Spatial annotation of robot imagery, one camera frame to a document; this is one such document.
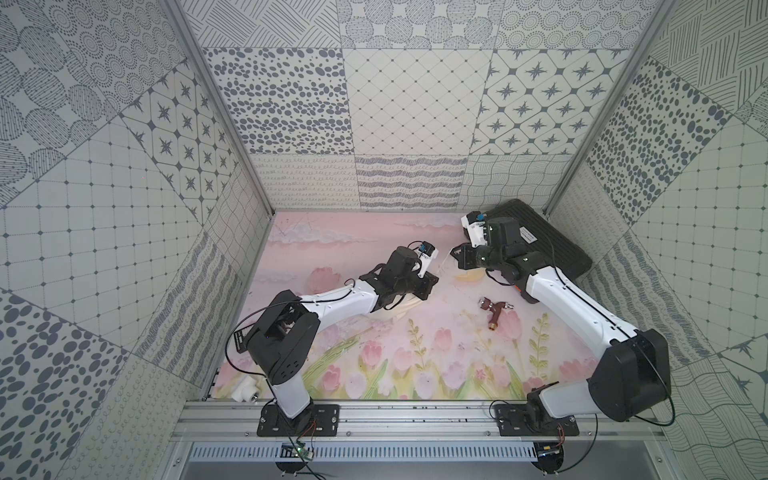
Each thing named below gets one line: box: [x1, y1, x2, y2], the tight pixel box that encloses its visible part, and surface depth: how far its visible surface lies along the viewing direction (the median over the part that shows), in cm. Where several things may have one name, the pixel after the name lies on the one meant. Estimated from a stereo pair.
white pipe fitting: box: [231, 375, 259, 403], surface depth 77 cm
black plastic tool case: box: [485, 199, 593, 281], surface depth 104 cm
